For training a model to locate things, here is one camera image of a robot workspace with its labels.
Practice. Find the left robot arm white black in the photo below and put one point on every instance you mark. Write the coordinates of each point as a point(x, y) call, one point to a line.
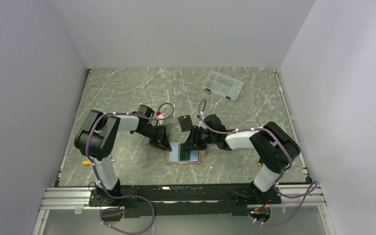
point(97, 135)

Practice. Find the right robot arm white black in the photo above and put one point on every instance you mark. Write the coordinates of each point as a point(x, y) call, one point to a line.
point(275, 148)

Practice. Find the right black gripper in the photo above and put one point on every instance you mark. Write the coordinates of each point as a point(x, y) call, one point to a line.
point(193, 142)

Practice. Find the brown leather card holder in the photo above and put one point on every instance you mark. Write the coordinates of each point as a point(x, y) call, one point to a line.
point(172, 157)

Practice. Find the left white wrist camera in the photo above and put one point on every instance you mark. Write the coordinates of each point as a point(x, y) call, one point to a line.
point(161, 118)

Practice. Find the clear plastic organizer box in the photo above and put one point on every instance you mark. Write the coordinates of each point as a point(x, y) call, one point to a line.
point(222, 85)

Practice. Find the black credit cards stack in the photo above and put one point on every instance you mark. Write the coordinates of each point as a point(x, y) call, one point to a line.
point(185, 123)

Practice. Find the aluminium frame rail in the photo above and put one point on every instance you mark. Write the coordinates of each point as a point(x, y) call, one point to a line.
point(77, 200)

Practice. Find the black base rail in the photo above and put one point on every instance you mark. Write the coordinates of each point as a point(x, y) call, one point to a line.
point(234, 199)

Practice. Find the single black credit card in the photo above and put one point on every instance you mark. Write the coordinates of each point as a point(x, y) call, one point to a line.
point(185, 149)

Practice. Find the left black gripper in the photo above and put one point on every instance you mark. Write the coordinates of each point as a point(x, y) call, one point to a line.
point(161, 139)

